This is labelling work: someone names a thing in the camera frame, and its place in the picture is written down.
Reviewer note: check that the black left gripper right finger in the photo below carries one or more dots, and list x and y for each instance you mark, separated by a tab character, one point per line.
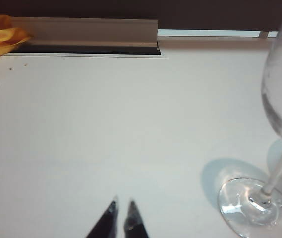
134	225

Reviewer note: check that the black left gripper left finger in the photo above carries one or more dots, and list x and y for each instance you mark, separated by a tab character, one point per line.
107	223

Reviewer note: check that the clear stemmed wine glass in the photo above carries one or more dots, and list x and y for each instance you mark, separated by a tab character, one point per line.
279	111

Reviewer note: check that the long brown desk partition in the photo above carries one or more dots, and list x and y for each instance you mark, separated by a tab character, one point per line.
130	10

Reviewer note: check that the grey partition foot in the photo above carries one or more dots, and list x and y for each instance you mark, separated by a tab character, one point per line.
264	34

